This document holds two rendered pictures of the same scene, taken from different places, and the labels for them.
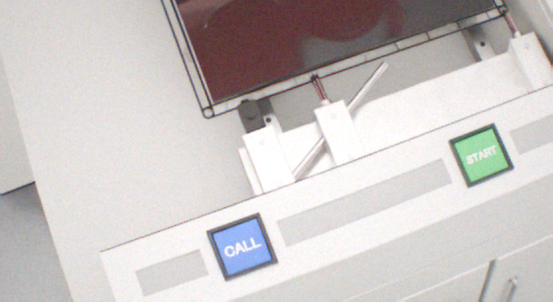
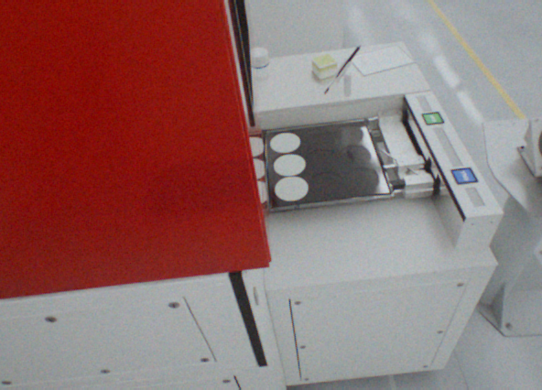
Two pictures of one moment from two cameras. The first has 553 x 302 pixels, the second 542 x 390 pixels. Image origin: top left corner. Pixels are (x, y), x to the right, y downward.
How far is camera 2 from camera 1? 123 cm
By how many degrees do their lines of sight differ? 44
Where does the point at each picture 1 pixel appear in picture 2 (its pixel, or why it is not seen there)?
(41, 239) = not seen: outside the picture
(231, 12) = (351, 183)
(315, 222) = (453, 158)
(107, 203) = (413, 249)
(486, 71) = (385, 130)
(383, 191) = (442, 142)
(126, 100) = (366, 237)
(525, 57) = (386, 115)
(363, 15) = (361, 151)
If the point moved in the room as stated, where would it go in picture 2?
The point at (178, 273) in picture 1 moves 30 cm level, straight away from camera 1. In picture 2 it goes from (474, 195) to (363, 216)
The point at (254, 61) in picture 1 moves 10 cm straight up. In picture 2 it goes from (374, 179) to (377, 155)
